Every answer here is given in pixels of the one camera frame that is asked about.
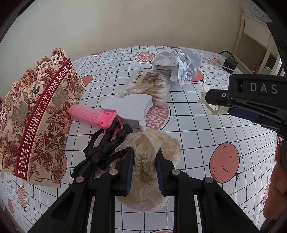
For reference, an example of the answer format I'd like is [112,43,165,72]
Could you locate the grid fruit pattern tablecloth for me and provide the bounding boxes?
[1,46,277,232]

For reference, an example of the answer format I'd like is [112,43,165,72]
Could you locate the floral paper storage box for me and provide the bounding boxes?
[1,48,86,188]

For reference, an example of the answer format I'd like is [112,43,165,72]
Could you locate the white plastic clip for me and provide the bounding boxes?
[197,84,230,115]

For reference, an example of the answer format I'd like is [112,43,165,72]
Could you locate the white shelf unit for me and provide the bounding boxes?
[232,13,284,76]

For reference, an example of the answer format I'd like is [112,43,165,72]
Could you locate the white paper card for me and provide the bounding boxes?
[239,0,272,23]

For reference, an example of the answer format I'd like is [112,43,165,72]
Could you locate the white paper ball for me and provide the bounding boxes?
[152,48,202,86]

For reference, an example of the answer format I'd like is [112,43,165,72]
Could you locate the person's right hand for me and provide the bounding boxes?
[263,144,287,219]

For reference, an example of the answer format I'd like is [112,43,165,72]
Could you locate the beige lace cloth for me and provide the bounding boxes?
[115,129,181,212]

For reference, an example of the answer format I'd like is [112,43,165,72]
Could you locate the black power adapter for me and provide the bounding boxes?
[222,57,238,74]

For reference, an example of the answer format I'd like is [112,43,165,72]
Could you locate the pink hair roller clip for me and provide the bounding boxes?
[68,104,117,129]

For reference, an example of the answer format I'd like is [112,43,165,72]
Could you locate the bag of cotton swabs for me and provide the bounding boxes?
[120,69,170,106]

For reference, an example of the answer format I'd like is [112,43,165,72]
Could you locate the black hair claw clip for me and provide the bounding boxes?
[72,118,133,182]

